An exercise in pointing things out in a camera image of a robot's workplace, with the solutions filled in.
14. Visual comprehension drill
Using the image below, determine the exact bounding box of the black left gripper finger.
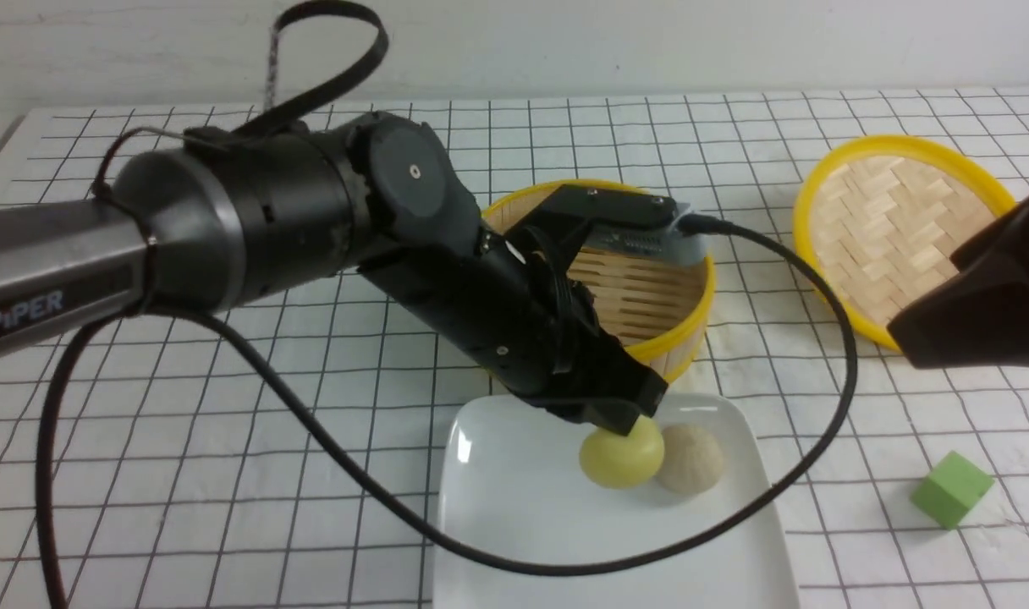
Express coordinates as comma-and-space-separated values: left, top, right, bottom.
580, 404, 651, 436

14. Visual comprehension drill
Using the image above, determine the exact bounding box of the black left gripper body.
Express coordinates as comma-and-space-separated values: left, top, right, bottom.
357, 207, 667, 423

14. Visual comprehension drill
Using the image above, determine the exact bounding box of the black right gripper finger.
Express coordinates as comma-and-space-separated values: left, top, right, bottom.
887, 196, 1029, 370

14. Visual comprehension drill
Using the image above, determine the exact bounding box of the yellow steamed bun front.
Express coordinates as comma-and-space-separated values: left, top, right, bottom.
579, 416, 665, 489

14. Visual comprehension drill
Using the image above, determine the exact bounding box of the beige steamed bun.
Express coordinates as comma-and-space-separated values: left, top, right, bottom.
655, 424, 726, 497

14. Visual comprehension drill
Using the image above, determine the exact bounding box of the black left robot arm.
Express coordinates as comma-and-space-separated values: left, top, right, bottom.
0, 112, 667, 436

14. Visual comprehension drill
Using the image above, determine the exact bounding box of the white square plate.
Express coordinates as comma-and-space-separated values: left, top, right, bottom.
432, 393, 801, 608

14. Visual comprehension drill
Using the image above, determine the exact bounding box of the yellow-rimmed bamboo steamer basket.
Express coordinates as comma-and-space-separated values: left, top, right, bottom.
480, 179, 717, 395

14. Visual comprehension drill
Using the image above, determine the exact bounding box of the yellow-rimmed woven steamer lid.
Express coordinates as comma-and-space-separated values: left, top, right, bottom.
793, 134, 1016, 351

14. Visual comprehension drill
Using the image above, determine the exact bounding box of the green cube block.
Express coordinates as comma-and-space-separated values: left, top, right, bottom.
910, 451, 994, 529

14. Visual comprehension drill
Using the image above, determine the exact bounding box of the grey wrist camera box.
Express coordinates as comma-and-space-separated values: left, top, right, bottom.
535, 184, 707, 267

